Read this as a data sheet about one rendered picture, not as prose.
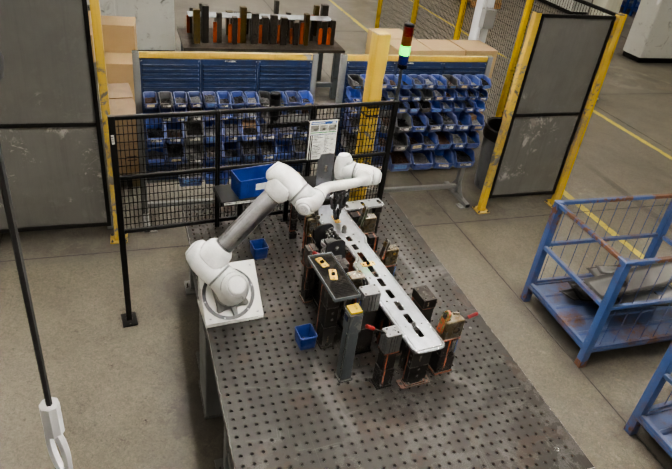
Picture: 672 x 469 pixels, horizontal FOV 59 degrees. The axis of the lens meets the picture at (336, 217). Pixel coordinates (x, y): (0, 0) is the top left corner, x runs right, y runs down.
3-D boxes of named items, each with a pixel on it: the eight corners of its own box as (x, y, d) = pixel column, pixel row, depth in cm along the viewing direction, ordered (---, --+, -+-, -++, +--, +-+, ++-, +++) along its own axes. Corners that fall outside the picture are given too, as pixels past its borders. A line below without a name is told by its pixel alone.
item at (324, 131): (335, 158, 419) (340, 117, 402) (305, 161, 410) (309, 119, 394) (334, 157, 420) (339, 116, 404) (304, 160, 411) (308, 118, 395)
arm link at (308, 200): (330, 197, 313) (312, 178, 312) (318, 210, 298) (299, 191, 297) (315, 212, 320) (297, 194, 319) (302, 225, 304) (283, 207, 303)
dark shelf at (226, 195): (350, 191, 411) (350, 187, 410) (221, 206, 376) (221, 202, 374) (337, 176, 428) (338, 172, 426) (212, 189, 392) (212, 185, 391)
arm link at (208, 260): (205, 290, 312) (174, 260, 310) (213, 282, 328) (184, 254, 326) (307, 186, 299) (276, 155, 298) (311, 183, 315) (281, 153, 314)
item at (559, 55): (478, 214, 607) (534, 12, 502) (471, 207, 618) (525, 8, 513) (562, 207, 640) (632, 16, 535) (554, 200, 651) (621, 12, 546)
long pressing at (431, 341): (452, 346, 293) (453, 344, 293) (412, 356, 285) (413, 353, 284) (339, 204, 398) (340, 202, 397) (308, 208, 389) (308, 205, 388)
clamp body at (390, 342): (394, 387, 305) (407, 335, 286) (375, 392, 300) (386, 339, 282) (386, 373, 312) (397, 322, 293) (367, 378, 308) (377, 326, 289)
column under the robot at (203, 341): (204, 419, 359) (204, 338, 325) (198, 381, 383) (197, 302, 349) (255, 410, 369) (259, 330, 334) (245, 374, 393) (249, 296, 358)
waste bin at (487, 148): (523, 196, 651) (543, 135, 613) (483, 199, 635) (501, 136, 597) (499, 174, 691) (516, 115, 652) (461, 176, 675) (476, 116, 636)
